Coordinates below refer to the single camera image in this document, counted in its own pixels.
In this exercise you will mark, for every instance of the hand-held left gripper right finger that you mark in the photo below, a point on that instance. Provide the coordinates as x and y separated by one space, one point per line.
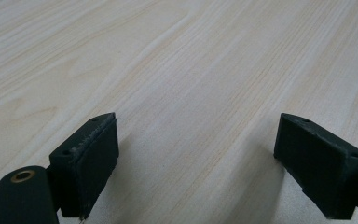
320 165

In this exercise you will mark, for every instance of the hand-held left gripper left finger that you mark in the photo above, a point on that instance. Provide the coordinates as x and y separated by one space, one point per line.
90 168

